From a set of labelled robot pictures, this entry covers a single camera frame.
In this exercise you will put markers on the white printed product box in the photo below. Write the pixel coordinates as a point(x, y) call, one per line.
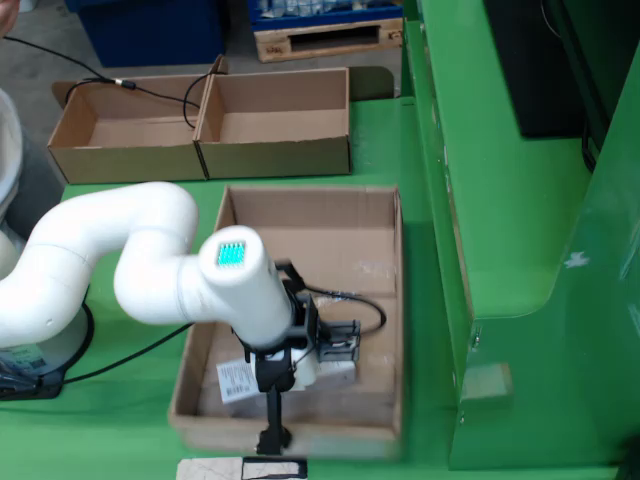
point(235, 380)

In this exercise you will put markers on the wooden pallet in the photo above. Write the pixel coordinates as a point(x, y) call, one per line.
point(272, 47)

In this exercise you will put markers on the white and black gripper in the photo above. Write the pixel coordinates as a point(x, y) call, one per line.
point(307, 372)

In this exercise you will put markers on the white marbled card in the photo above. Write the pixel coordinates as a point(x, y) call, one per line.
point(210, 470)

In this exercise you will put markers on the beige tape patch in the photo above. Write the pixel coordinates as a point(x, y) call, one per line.
point(485, 381)

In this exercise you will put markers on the open brown cardboard box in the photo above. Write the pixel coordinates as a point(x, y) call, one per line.
point(280, 130)
point(125, 155)

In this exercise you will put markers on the black rectangular frame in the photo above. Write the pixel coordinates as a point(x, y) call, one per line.
point(302, 467)

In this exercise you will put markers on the large shallow cardboard tray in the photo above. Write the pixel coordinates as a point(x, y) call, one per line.
point(325, 225)

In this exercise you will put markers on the large blue container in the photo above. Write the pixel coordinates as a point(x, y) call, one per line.
point(150, 30)

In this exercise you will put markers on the black flat monitor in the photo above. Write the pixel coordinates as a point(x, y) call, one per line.
point(530, 75)

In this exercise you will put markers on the green metal cabinet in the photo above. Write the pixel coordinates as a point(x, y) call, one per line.
point(525, 250)

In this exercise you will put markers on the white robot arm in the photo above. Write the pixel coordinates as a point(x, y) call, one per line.
point(150, 280)

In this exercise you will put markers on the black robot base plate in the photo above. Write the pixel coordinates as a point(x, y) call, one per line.
point(30, 392)

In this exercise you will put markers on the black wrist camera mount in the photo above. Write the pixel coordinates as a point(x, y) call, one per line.
point(345, 345)

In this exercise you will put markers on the bare person forearm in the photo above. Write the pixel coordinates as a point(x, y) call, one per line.
point(7, 17)

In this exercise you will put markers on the blue crate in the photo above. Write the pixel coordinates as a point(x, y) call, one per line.
point(260, 15)

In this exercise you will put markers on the person in light shirt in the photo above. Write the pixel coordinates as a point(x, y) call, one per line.
point(10, 150)

